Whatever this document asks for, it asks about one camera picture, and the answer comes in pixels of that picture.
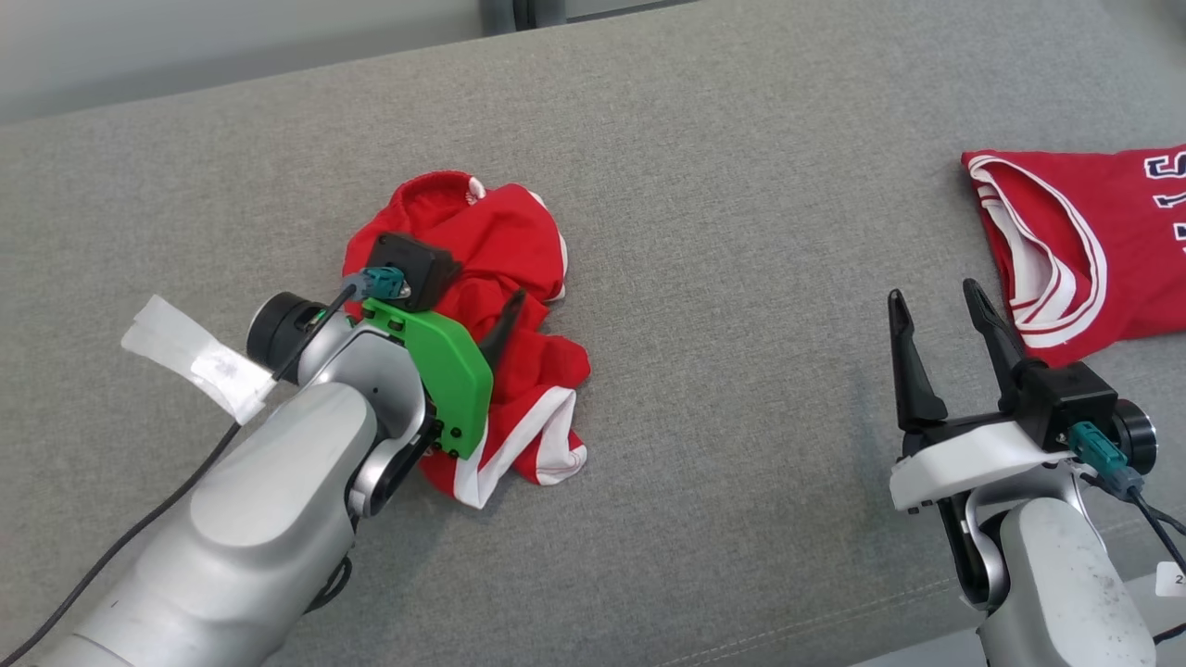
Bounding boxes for white tape tag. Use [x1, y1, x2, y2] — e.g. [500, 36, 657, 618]
[120, 295, 279, 425]

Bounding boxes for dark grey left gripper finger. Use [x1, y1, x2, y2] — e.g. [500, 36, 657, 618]
[477, 289, 527, 367]

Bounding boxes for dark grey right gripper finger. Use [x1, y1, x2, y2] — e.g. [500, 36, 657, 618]
[962, 278, 1031, 414]
[888, 289, 949, 430]

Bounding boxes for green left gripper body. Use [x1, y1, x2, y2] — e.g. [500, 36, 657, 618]
[361, 298, 494, 459]

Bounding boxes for red shorts with white trim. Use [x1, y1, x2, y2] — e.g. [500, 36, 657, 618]
[343, 170, 592, 510]

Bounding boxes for grey partition post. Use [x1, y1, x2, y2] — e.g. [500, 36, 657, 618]
[482, 0, 568, 34]

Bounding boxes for red white jersey shirt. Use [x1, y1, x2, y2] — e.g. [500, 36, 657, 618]
[962, 144, 1186, 368]

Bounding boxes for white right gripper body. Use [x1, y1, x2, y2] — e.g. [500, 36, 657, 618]
[889, 410, 1080, 515]

